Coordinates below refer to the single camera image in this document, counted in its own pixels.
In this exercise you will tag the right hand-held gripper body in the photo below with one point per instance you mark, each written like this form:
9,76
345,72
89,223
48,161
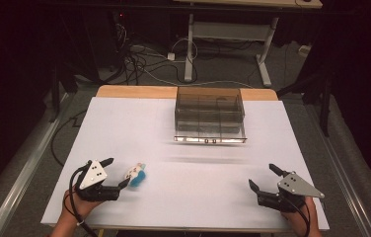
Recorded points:
293,186

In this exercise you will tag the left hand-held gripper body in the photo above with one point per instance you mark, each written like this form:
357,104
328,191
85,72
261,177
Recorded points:
92,177

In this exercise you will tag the blue and white plush toy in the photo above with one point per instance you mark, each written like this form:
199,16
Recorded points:
136,176

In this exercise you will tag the clear plastic drawer box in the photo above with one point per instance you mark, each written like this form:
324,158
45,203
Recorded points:
209,115

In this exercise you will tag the person's left hand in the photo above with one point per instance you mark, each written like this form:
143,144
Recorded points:
76,209

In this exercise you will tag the person's right hand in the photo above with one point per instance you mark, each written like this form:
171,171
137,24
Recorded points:
307,219

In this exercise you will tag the white table board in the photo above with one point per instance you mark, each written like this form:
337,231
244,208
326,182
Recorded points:
190,184

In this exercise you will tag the wooden table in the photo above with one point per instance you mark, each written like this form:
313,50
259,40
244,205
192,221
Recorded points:
134,91

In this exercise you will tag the black metal stand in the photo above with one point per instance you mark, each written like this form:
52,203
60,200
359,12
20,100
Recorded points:
55,92
323,98

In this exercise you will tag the white power adapter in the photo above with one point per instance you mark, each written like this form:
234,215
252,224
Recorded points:
171,56

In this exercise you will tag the light wooden desk top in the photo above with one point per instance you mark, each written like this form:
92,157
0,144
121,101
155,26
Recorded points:
256,2

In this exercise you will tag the metal floor rail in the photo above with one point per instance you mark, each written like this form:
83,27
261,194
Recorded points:
344,174
25,164

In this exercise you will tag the white metal desk frame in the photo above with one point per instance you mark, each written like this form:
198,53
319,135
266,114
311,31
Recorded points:
229,31

